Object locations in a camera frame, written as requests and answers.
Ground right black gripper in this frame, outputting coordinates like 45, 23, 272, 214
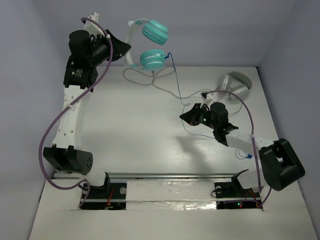
179, 103, 218, 130

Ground blue headphone cable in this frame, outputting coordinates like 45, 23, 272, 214
163, 51, 253, 160

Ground teal white cat-ear headphones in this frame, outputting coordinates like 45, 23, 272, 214
124, 18, 169, 72

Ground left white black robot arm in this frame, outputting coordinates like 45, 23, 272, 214
40, 29, 131, 197

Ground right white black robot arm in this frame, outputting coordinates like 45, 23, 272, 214
180, 102, 306, 197

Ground grey white headphones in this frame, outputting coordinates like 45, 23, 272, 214
219, 71, 252, 101

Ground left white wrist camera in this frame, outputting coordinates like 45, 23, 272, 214
83, 12, 105, 36

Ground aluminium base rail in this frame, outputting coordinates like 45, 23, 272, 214
53, 171, 270, 211

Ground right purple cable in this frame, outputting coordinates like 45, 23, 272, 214
212, 90, 273, 210

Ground purple cable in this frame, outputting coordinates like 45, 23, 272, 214
38, 16, 113, 209
212, 90, 273, 210

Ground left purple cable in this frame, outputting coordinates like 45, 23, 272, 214
38, 16, 113, 209

